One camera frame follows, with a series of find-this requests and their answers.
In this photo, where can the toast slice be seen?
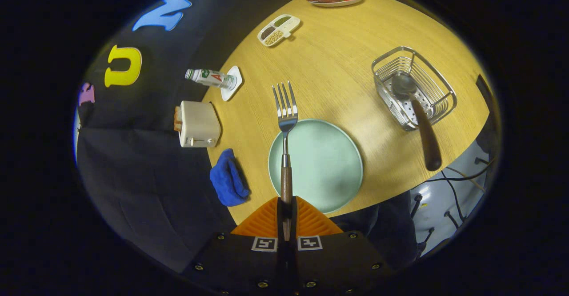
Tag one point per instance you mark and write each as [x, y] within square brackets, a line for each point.
[180, 121]
[177, 119]

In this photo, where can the black table clamp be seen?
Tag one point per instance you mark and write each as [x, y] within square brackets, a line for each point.
[484, 92]

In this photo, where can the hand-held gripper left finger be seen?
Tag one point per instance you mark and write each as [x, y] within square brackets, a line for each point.
[281, 225]

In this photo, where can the white divided bean dish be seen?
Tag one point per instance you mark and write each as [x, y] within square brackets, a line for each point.
[279, 28]

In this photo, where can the white drink bottle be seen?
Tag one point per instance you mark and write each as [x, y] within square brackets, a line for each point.
[213, 78]

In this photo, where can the blue cloth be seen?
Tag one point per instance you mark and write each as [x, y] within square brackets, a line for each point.
[226, 180]

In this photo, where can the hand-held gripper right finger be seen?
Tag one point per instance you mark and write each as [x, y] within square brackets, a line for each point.
[294, 225]

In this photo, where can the pale green plate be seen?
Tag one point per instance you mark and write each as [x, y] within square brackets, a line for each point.
[324, 167]

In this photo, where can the person's dark clothing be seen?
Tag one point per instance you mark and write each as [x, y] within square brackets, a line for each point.
[382, 229]

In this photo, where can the white toaster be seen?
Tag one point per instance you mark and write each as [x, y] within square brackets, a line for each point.
[200, 125]

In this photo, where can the white square coaster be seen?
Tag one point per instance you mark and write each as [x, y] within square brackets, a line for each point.
[235, 73]

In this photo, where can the black stand leg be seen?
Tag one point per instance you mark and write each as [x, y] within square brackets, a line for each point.
[481, 160]
[416, 205]

